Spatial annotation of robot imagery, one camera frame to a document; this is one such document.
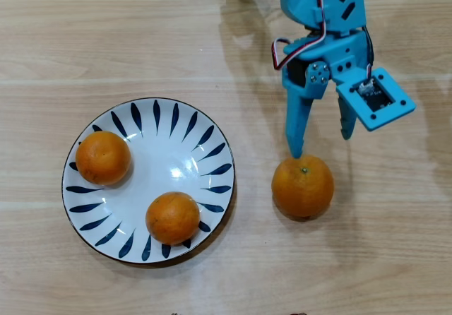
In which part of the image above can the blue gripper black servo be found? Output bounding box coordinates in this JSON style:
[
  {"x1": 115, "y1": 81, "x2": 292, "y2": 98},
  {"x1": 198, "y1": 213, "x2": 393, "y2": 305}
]
[{"x1": 281, "y1": 28, "x2": 376, "y2": 160}]

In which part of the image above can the large orange mandarin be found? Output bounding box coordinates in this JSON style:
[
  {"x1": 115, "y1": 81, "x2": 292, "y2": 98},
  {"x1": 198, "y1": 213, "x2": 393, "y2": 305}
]
[{"x1": 270, "y1": 154, "x2": 335, "y2": 220}]

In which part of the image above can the small deep orange mandarin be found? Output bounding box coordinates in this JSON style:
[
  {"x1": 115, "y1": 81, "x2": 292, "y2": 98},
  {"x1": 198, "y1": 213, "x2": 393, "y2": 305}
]
[{"x1": 145, "y1": 191, "x2": 201, "y2": 246}]

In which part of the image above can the medium orange mandarin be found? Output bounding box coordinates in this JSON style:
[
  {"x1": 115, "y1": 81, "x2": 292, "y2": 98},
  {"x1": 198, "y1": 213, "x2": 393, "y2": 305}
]
[{"x1": 75, "y1": 130, "x2": 132, "y2": 186}]

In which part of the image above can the white plate blue leaf pattern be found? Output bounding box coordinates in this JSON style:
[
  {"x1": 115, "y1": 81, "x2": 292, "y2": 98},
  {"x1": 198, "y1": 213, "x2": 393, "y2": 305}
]
[{"x1": 61, "y1": 97, "x2": 237, "y2": 265}]

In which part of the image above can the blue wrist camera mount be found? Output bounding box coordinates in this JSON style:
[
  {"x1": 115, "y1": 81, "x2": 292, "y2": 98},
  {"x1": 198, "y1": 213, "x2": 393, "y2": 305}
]
[{"x1": 335, "y1": 66, "x2": 417, "y2": 132}]

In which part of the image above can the black camera cable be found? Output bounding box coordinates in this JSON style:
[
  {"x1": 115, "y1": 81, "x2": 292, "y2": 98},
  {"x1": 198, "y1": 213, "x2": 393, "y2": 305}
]
[{"x1": 362, "y1": 25, "x2": 376, "y2": 81}]

